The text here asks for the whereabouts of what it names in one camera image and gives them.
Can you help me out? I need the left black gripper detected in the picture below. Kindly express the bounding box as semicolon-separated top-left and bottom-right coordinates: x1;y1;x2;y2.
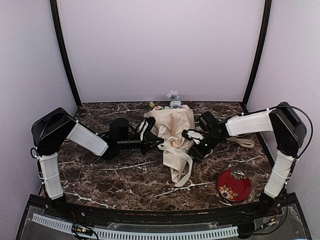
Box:
118;133;164;155

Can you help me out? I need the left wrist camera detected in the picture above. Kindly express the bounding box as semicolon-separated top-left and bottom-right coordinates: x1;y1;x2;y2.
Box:
137;116;156;141

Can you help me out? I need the pink fake rose stem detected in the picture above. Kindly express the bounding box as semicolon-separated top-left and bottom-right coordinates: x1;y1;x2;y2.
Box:
180;104;190;109

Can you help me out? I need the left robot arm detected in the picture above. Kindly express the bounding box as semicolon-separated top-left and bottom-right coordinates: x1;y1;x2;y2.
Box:
30;107;165;218

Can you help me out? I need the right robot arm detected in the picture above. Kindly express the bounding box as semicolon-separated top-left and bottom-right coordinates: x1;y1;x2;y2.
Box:
182;101;314;217

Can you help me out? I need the left black frame post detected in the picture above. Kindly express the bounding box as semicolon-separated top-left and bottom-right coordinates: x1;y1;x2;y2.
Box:
49;0;82;108

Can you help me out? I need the black front table rail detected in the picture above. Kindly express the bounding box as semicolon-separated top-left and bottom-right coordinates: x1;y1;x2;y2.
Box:
29;194;298;227

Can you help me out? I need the right black frame post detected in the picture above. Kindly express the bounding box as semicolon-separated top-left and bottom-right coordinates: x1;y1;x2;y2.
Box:
241;0;272;109

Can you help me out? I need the white slotted cable duct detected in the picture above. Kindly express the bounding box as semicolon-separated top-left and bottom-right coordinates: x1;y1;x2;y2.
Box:
31;213;239;240

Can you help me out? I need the beige wrapping paper sheet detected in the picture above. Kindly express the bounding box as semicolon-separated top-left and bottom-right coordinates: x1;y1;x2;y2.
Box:
144;106;196;185

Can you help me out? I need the red floral plate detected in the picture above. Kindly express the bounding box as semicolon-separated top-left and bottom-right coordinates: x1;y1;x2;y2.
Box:
217;169;252;202

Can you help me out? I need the white printed ribbon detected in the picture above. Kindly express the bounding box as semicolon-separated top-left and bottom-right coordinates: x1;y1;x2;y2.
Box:
157;123;255;188

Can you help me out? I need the black frame post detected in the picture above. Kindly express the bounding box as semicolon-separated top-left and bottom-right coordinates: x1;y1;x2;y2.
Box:
241;0;272;109
49;0;82;108

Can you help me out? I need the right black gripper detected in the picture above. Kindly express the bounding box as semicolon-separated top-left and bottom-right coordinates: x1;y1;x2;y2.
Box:
187;133;222;162

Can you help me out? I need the blue fake flower stem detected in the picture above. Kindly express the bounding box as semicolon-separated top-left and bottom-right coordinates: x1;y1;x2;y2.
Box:
166;90;182;109

